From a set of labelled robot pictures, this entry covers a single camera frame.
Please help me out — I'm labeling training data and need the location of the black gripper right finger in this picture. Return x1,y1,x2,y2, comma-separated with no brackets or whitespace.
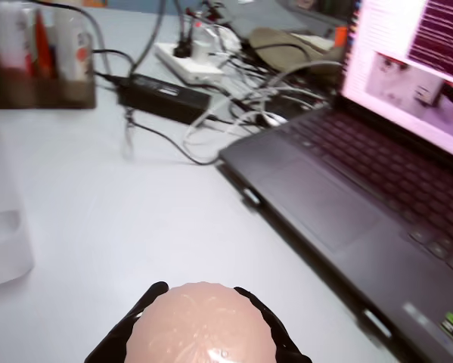
233,286,312,363

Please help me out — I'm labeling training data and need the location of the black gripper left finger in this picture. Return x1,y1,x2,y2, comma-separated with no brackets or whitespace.
84,281,170,363

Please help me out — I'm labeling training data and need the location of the pink lotion bottle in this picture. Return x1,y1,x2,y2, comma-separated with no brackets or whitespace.
126,281,287,363

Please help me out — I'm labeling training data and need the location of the white bottle red label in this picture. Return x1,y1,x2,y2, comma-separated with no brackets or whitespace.
51,7,95,82

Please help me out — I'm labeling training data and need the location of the frosted plastic bin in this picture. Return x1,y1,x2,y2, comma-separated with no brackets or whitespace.
0,120,36,290

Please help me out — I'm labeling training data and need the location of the dark grey laptop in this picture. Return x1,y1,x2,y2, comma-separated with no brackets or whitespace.
217,0,453,363

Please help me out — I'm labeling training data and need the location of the black power adapter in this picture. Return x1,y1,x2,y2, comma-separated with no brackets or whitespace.
116,73,212,126

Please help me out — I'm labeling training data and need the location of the brown organizer box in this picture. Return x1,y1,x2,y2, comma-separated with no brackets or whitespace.
0,64,98,110

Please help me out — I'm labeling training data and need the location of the white power strip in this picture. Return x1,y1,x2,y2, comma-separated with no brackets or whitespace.
154,41,227,86

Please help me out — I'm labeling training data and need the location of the black power plug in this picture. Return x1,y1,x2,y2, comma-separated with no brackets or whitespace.
172,39,193,60

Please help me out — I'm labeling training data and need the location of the orange red tube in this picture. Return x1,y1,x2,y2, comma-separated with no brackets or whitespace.
33,9,59,80

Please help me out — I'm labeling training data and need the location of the white charger plug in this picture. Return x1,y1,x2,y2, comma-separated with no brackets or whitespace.
191,41,219,66

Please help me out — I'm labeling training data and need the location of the tan fabric pouch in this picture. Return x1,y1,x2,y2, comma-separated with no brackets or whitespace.
248,26,344,73

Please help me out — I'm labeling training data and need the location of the white pink spray can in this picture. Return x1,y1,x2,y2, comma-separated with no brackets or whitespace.
0,0,34,73

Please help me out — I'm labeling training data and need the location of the black cable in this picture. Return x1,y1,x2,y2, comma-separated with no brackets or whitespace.
123,109,227,166

